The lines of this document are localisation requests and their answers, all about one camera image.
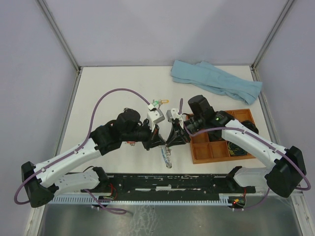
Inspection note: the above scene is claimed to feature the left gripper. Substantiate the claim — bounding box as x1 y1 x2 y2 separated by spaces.
122 119 165 150

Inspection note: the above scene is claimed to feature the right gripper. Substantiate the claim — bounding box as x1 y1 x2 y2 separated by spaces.
165 115 204 148

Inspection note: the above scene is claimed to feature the large keyring holder blue handle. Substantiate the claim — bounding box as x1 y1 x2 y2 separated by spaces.
160 145 172 169

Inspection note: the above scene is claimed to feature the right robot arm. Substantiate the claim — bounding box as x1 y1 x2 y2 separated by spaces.
166 95 311 198

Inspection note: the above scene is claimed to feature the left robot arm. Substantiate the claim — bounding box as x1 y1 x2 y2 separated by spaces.
21 108 165 208

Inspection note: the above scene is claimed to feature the wooden compartment tray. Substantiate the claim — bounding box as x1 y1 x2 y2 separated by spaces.
190 109 254 164

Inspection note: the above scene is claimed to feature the green yellow tag key bunch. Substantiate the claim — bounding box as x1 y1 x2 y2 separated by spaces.
152 99 169 109

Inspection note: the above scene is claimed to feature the rolled orange-dotted tie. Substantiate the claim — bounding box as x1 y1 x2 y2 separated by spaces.
208 130 223 142

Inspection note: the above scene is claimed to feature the rolled blue-yellow tie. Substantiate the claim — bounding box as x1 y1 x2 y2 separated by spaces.
227 142 248 156

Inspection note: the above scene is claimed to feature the light blue cloth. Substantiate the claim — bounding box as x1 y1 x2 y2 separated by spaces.
171 60 262 105

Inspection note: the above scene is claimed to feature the rolled black tie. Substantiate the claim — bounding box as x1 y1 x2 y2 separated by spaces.
241 120 259 134

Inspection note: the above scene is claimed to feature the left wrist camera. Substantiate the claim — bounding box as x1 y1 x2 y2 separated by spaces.
147 109 165 131

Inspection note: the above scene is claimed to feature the grey cable duct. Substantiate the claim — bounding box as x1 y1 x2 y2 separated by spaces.
49 194 232 207

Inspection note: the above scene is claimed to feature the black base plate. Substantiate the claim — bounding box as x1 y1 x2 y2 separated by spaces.
90 173 256 197

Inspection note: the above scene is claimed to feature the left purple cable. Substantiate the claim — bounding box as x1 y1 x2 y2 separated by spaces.
14 88 151 214

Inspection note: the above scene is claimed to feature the purple cable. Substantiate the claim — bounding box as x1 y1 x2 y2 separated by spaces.
179 98 311 211
14 88 151 214

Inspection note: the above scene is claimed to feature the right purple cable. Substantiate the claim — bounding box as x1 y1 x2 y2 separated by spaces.
179 98 311 211

